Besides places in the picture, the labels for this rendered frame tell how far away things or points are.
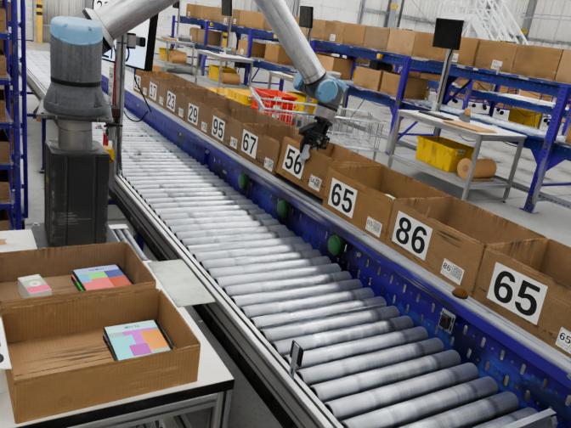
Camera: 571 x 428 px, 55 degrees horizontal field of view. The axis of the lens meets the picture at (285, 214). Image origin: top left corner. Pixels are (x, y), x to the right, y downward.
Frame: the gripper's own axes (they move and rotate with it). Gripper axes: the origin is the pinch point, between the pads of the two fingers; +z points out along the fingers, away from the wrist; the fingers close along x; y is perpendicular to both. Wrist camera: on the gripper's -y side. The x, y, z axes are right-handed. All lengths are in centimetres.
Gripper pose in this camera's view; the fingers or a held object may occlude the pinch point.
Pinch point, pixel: (302, 162)
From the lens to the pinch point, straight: 233.2
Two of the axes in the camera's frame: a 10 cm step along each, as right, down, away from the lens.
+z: -3.5, 9.2, 1.8
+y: 5.0, 3.5, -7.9
